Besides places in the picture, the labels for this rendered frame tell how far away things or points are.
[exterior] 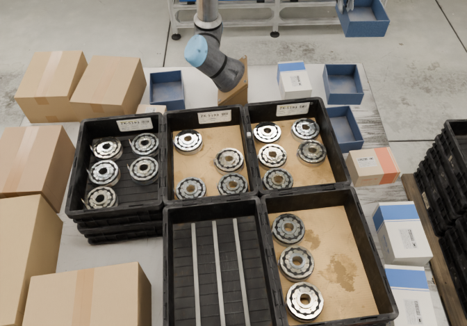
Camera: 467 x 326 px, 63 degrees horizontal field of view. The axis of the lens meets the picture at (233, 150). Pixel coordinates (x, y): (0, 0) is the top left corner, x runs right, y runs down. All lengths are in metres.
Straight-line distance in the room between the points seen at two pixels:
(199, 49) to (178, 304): 0.92
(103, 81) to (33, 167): 0.47
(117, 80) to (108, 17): 2.10
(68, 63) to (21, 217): 0.79
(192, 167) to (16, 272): 0.62
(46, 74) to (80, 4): 2.24
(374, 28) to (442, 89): 1.68
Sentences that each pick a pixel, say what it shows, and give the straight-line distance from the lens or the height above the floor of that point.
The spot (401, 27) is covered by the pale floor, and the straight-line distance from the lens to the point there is 3.69.
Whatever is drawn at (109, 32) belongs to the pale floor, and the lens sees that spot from 3.60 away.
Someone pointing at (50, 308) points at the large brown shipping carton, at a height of 0.90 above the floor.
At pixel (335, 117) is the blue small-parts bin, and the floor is 0.70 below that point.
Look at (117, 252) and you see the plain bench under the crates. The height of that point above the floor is 0.70.
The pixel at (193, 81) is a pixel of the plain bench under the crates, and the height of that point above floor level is 0.70.
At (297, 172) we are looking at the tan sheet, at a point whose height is 0.83.
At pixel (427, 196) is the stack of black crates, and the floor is 0.20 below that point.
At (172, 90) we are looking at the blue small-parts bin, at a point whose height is 0.70.
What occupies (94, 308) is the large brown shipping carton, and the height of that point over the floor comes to 0.90.
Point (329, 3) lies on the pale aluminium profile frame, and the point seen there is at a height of 0.29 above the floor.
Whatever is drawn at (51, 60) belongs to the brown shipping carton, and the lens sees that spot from 1.95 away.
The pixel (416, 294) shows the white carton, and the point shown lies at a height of 0.79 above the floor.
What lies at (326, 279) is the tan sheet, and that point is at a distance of 1.22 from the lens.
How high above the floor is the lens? 1.96
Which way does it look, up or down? 52 degrees down
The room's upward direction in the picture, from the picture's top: 2 degrees counter-clockwise
